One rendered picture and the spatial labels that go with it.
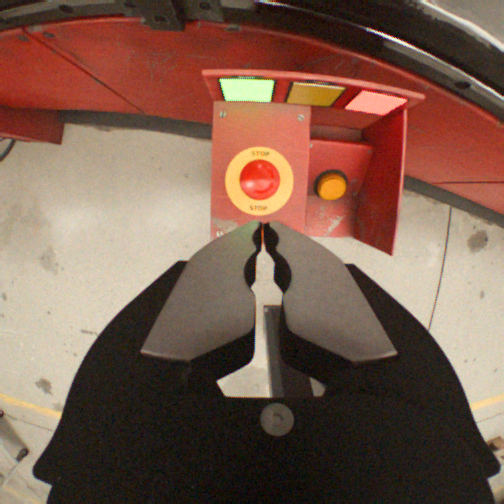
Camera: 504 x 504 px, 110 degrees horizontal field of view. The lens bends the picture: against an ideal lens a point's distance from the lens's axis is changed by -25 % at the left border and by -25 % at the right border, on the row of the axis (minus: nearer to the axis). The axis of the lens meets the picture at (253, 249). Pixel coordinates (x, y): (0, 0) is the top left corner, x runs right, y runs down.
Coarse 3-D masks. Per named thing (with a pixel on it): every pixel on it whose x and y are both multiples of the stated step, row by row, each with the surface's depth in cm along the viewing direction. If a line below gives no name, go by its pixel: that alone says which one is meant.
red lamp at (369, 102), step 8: (360, 96) 19; (368, 96) 18; (376, 96) 18; (384, 96) 18; (352, 104) 21; (360, 104) 20; (368, 104) 20; (376, 104) 20; (384, 104) 19; (392, 104) 19; (400, 104) 19; (376, 112) 22; (384, 112) 21
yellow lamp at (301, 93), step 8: (296, 88) 19; (304, 88) 18; (312, 88) 18; (320, 88) 18; (328, 88) 18; (336, 88) 18; (344, 88) 18; (296, 96) 20; (304, 96) 20; (312, 96) 20; (320, 96) 20; (328, 96) 19; (336, 96) 19; (312, 104) 22; (320, 104) 22; (328, 104) 21
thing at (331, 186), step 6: (330, 174) 29; (336, 174) 29; (324, 180) 29; (330, 180) 29; (336, 180) 29; (342, 180) 29; (318, 186) 30; (324, 186) 30; (330, 186) 30; (336, 186) 30; (342, 186) 29; (318, 192) 31; (324, 192) 30; (330, 192) 30; (336, 192) 30; (342, 192) 30; (324, 198) 31; (330, 198) 31; (336, 198) 31
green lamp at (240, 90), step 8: (224, 80) 18; (232, 80) 18; (240, 80) 18; (248, 80) 18; (256, 80) 18; (264, 80) 18; (224, 88) 19; (232, 88) 19; (240, 88) 19; (248, 88) 19; (256, 88) 19; (264, 88) 19; (232, 96) 21; (240, 96) 21; (248, 96) 21; (256, 96) 21; (264, 96) 21
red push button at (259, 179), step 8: (256, 160) 22; (264, 160) 22; (248, 168) 22; (256, 168) 21; (264, 168) 21; (272, 168) 22; (240, 176) 22; (248, 176) 22; (256, 176) 22; (264, 176) 22; (272, 176) 22; (240, 184) 22; (248, 184) 22; (256, 184) 22; (264, 184) 22; (272, 184) 22; (248, 192) 22; (256, 192) 22; (264, 192) 22; (272, 192) 22
